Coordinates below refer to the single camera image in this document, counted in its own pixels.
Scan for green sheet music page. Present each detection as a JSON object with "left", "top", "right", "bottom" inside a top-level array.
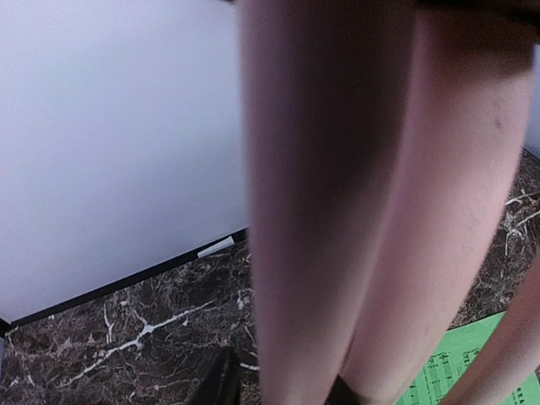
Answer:
[{"left": 397, "top": 305, "right": 539, "bottom": 404}]

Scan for pink perforated music stand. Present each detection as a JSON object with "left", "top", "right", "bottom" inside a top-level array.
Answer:
[{"left": 237, "top": 1, "right": 539, "bottom": 404}]

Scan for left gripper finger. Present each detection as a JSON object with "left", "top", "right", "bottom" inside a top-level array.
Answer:
[{"left": 201, "top": 348, "right": 240, "bottom": 404}]

